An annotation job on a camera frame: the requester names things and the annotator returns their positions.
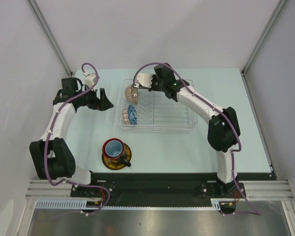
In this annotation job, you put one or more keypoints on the brown patterned bowl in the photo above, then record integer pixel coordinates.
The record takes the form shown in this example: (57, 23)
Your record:
(132, 94)

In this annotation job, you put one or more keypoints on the white slotted cable duct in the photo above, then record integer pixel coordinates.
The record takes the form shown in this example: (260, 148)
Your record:
(88, 205)

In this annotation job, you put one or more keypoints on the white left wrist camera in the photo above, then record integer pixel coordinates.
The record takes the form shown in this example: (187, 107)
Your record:
(91, 80)

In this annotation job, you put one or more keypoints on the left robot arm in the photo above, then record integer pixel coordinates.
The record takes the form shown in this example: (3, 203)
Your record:
(51, 155)

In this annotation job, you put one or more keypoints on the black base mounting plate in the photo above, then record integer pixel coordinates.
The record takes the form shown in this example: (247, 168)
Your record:
(159, 190)

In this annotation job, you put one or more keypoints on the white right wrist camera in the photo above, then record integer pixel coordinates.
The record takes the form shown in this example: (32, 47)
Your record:
(143, 80)

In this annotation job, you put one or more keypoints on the blue patterned bowl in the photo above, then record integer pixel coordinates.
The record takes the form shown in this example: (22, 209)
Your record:
(132, 115)

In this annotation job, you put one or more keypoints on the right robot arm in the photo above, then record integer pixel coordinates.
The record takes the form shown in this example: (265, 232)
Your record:
(223, 127)

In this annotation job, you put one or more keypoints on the red black mug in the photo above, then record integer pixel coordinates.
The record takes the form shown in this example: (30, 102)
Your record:
(114, 148)

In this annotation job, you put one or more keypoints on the white wire dish rack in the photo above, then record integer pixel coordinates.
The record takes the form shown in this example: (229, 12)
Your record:
(157, 113)

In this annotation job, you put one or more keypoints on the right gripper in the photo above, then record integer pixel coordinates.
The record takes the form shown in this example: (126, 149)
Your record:
(153, 87)

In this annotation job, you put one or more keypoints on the aluminium frame rail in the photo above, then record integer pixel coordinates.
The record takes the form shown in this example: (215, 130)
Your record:
(38, 14)

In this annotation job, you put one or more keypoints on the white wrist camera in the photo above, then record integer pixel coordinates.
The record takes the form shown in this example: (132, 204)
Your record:
(91, 80)
(143, 80)

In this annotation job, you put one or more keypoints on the round black yellow saucer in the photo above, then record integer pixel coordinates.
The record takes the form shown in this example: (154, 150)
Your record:
(120, 162)

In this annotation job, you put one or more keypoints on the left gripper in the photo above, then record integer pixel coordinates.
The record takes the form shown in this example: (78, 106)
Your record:
(103, 104)

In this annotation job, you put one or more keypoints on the red patterned white bowl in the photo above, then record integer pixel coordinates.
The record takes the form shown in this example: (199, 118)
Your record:
(124, 116)

